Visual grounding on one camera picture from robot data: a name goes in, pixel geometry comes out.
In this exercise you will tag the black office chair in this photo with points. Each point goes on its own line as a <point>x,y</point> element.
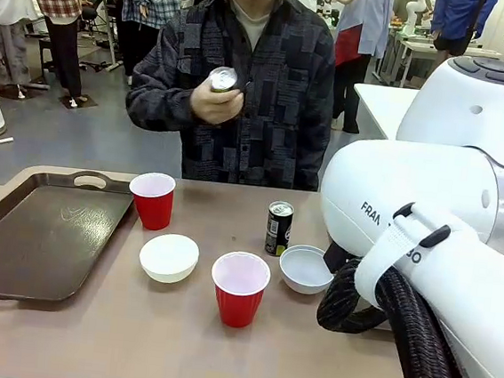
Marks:
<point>92,17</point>

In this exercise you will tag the black drink can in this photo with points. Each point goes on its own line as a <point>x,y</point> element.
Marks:
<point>278,234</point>
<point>222,79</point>

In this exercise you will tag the white bowl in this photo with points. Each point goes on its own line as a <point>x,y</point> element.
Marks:
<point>168,261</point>

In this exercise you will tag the person's right forearm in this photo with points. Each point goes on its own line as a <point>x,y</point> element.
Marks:
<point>161,109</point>

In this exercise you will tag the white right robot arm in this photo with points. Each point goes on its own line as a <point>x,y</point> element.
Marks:
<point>414,178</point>

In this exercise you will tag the small white background robot arm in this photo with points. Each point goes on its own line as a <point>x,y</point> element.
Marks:
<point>414,12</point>

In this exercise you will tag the person's right hand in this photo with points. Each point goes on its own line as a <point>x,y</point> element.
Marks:
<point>215,107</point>

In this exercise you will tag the dark mannequin base plate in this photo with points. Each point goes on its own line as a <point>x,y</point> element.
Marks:
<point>79,102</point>

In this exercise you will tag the person in patchwork shirt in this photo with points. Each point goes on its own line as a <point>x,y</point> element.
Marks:
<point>277,111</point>

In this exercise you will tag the person's left forearm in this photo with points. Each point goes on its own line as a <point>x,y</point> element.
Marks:
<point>317,159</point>

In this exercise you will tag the red plastic cup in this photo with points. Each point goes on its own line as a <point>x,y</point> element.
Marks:
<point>151,210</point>
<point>238,299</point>

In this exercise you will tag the white folding table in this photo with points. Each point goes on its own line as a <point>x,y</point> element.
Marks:
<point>380,107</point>

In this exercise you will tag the grey background desk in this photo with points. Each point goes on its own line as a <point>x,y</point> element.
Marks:
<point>421,51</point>

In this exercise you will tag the grey-blue bowl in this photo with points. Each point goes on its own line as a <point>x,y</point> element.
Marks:
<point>304,270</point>

